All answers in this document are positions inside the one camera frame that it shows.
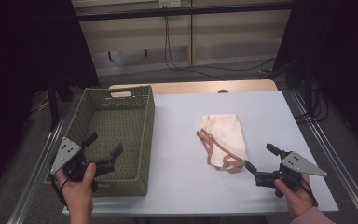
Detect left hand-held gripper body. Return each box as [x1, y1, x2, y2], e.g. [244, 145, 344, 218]
[49, 136, 117, 192]

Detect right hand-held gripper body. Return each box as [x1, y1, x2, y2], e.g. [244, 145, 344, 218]
[254, 150, 328, 199]

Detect green woven basket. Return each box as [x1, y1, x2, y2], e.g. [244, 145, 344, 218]
[44, 85, 156, 198]

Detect white underwear with brown trim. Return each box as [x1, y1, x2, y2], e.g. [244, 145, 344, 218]
[196, 113, 249, 175]

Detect person's right hand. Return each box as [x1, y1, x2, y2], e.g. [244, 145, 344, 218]
[274, 173, 315, 219]

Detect person's left hand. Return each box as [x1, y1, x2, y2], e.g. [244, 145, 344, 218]
[55, 162, 97, 216]

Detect black stand leg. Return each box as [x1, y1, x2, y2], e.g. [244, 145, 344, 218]
[47, 73, 61, 133]

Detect white table board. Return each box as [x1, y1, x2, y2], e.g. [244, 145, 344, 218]
[62, 90, 340, 217]

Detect wooden table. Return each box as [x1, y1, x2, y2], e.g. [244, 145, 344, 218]
[108, 78, 279, 96]

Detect dark curtain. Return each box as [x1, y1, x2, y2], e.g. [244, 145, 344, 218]
[0, 0, 101, 200]
[272, 0, 358, 155]

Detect black horizontal bar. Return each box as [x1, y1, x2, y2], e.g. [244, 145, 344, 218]
[74, 1, 296, 22]

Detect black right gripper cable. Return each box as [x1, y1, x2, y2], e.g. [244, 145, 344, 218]
[287, 174, 320, 208]

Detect metal floor rail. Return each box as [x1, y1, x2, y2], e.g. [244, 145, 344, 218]
[290, 91, 358, 224]
[7, 118, 67, 224]

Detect yellow floor cable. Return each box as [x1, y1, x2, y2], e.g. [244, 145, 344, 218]
[36, 93, 51, 112]

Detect black floor cables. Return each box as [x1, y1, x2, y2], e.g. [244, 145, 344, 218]
[294, 88, 330, 125]

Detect black hanging wall cables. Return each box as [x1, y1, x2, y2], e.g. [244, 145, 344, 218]
[163, 14, 278, 81]

